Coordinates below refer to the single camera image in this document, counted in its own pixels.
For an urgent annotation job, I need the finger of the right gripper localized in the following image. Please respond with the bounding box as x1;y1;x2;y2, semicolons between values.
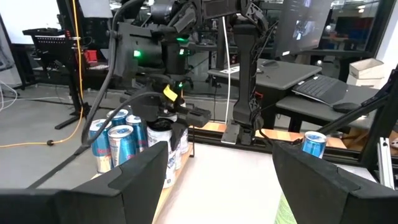
171;123;187;152

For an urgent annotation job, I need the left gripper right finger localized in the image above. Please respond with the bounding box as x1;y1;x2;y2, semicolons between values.
272;141;398;224

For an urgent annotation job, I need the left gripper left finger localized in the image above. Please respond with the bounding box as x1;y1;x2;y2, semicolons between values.
0;141;170;224

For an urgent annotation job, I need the silver Celsius Arctic Vibe can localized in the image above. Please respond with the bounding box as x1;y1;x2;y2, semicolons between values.
146;119;177;189
174;126;190;171

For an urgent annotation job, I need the yellow tape tag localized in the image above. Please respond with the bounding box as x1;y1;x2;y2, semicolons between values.
162;84;178;103

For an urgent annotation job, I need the green Sanzo calamansi can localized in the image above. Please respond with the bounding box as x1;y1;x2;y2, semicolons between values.
274;192;299;224

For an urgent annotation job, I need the silver aluminium extrusion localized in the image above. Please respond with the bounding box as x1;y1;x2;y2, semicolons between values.
377;136;396;190

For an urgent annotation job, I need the black tripod stand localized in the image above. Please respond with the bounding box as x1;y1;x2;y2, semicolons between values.
54;0;91;131

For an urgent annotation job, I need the red box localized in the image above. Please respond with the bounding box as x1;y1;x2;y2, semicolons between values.
83;49;100;65

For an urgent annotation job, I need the dark low desk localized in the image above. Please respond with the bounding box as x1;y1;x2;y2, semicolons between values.
275;84;381;133

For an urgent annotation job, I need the black keyboard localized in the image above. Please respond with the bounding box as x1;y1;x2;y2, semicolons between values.
291;73;349;106

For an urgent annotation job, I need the grey desk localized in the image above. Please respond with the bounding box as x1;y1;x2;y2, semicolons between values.
207;58;323;131

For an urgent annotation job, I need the black perforated stand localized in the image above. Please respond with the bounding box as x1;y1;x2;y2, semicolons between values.
22;27;75;65

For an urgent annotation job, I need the white cardboard box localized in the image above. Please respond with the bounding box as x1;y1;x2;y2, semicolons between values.
348;57;386;80

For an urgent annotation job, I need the white board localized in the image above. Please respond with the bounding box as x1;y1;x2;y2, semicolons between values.
0;0;62;45

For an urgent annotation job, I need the wooden shelf with black frame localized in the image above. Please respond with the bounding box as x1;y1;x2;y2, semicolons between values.
90;124;196;224

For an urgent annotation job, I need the thick black cable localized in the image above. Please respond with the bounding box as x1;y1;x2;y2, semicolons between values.
26;0;165;190

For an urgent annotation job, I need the large dark wall screen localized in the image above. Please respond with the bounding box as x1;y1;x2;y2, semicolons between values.
274;0;334;57

